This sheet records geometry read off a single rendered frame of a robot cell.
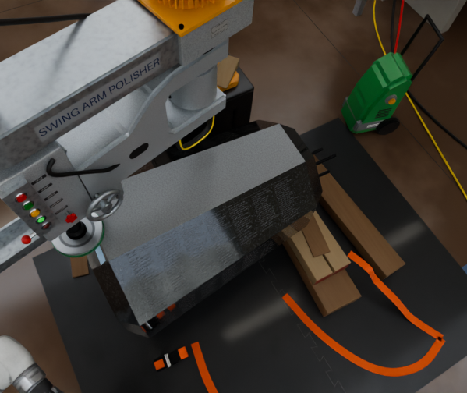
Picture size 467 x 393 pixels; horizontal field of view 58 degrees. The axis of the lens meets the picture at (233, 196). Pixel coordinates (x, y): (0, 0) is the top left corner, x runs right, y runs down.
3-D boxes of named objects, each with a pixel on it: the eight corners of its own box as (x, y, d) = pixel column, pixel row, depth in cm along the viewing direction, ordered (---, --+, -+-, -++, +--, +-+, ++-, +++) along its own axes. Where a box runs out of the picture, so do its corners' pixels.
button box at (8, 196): (56, 217, 141) (22, 175, 116) (61, 222, 140) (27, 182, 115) (35, 231, 138) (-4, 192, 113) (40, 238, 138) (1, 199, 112)
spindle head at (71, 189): (100, 151, 169) (67, 72, 129) (134, 187, 162) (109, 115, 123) (20, 205, 157) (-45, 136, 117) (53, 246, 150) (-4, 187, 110)
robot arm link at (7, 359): (42, 359, 147) (12, 390, 143) (12, 328, 149) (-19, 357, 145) (31, 362, 136) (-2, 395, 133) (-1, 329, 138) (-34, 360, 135)
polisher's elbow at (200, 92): (166, 76, 169) (160, 37, 152) (213, 72, 171) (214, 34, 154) (169, 113, 161) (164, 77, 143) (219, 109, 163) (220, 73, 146)
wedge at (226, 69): (223, 59, 244) (223, 53, 239) (238, 65, 243) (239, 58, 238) (210, 83, 235) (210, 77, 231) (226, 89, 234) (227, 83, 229)
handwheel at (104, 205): (112, 187, 159) (104, 167, 146) (129, 204, 156) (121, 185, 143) (79, 210, 154) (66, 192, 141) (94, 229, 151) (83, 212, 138)
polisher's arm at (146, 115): (196, 96, 189) (192, 1, 146) (231, 127, 182) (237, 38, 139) (54, 192, 164) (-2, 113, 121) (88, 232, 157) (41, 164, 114)
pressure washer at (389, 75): (376, 98, 338) (426, 5, 260) (394, 133, 323) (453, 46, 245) (336, 105, 332) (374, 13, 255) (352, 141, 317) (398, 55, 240)
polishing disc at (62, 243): (109, 243, 176) (109, 242, 174) (59, 263, 171) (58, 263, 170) (94, 202, 184) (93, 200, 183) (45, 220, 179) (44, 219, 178)
